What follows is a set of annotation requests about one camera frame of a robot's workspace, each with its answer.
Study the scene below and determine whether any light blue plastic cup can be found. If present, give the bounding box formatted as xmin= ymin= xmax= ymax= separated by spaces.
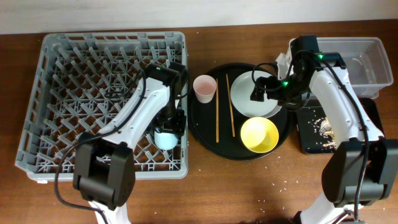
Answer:
xmin=154 ymin=132 xmax=178 ymax=151

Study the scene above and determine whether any pink plastic cup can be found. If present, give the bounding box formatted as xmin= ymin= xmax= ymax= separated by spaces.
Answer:
xmin=193 ymin=75 xmax=217 ymax=103

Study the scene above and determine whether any yellow bowl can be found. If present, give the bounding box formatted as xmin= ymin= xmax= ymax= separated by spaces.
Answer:
xmin=240 ymin=117 xmax=279 ymax=154

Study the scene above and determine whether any food scraps pile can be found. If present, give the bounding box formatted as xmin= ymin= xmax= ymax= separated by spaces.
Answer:
xmin=307 ymin=107 xmax=336 ymax=153

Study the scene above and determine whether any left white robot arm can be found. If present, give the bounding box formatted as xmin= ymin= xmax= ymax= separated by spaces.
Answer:
xmin=73 ymin=62 xmax=189 ymax=223

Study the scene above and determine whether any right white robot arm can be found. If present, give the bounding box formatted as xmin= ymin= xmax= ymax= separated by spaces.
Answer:
xmin=251 ymin=35 xmax=397 ymax=223

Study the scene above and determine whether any black rectangular waste tray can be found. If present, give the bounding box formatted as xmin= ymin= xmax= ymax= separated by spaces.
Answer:
xmin=294 ymin=98 xmax=384 ymax=156

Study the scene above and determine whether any clear plastic waste bin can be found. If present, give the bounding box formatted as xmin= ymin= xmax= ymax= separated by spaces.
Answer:
xmin=281 ymin=37 xmax=394 ymax=100

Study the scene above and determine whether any grey plastic dishwasher rack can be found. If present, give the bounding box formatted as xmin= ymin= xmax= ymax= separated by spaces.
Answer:
xmin=15 ymin=31 xmax=188 ymax=183

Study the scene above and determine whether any white round plate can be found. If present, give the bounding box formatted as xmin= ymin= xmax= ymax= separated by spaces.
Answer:
xmin=230 ymin=71 xmax=282 ymax=118

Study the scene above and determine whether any round black tray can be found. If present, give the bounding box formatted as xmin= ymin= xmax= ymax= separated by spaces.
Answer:
xmin=187 ymin=63 xmax=294 ymax=161

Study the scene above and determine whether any left wooden chopstick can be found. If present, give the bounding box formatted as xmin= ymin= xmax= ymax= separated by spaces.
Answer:
xmin=215 ymin=79 xmax=220 ymax=143

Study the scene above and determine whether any wooden chopstick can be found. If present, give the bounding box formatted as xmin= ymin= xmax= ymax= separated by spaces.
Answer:
xmin=226 ymin=73 xmax=236 ymax=138
xmin=215 ymin=79 xmax=220 ymax=143

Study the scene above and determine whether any right wooden chopstick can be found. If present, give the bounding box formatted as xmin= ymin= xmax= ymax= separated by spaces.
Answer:
xmin=226 ymin=73 xmax=236 ymax=138

